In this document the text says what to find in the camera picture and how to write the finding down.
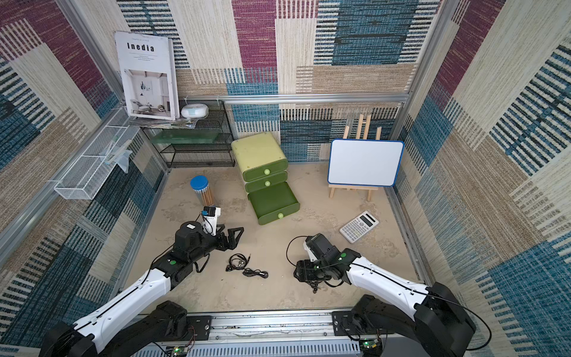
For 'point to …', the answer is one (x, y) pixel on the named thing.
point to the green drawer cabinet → (263, 166)
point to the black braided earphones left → (239, 262)
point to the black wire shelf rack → (195, 143)
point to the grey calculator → (358, 227)
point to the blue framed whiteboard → (374, 163)
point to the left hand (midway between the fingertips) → (233, 226)
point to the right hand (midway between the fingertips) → (301, 272)
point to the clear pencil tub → (200, 184)
